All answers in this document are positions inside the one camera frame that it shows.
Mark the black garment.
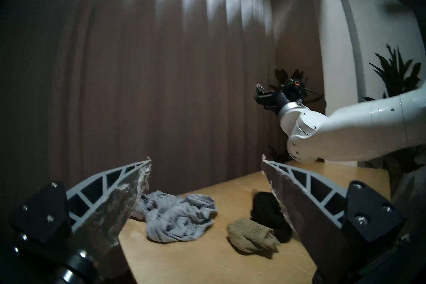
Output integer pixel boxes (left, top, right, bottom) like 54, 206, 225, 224
250, 191, 294, 243

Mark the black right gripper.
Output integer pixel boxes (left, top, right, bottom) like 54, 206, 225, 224
255, 79, 306, 116

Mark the light wooden table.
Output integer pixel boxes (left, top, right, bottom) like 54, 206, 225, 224
118, 160, 394, 284

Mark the spiky dark leafy plant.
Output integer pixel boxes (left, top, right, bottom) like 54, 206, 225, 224
364, 44, 424, 101

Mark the left gripper lattice right finger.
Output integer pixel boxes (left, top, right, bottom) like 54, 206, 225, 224
262, 155, 406, 275

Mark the crumpled grey garment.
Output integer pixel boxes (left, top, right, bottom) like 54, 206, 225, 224
131, 190, 218, 243

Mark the long grey curtain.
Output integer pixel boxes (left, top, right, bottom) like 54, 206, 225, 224
0, 0, 325, 220

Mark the tan ribbed knit sock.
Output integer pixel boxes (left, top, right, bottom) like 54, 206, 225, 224
227, 218, 281, 253

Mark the left gripper lattice left finger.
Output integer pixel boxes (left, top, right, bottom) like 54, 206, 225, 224
9, 158, 152, 256

